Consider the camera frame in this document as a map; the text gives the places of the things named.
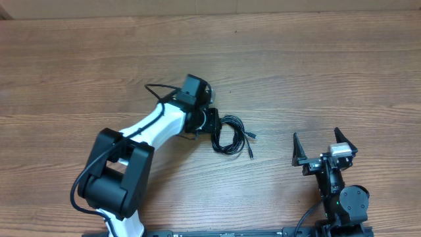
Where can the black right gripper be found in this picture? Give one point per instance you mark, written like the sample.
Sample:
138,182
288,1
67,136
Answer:
312,164

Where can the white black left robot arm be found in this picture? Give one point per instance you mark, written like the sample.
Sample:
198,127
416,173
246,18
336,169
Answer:
114,181

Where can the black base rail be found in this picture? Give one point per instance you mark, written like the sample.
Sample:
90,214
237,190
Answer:
284,232

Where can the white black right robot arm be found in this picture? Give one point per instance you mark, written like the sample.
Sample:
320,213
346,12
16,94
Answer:
345,207

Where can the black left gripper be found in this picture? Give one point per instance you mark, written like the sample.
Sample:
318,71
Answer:
212,124

